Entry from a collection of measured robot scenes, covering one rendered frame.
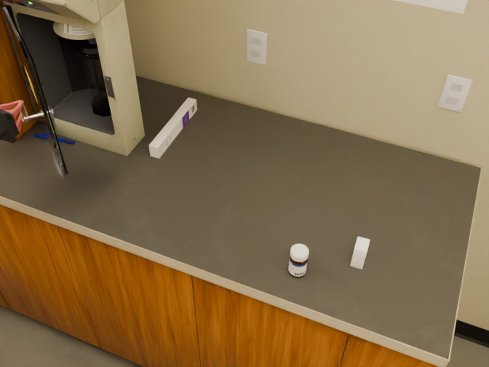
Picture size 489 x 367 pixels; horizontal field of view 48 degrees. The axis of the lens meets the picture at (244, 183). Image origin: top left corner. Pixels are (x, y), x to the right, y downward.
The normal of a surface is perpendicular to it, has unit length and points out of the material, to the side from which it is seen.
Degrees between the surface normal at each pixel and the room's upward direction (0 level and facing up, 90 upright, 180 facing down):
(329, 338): 90
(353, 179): 0
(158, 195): 0
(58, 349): 0
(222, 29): 90
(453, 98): 90
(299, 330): 90
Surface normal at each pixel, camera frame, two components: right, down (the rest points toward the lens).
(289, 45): -0.39, 0.65
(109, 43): 0.92, 0.29
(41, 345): 0.01, -0.70
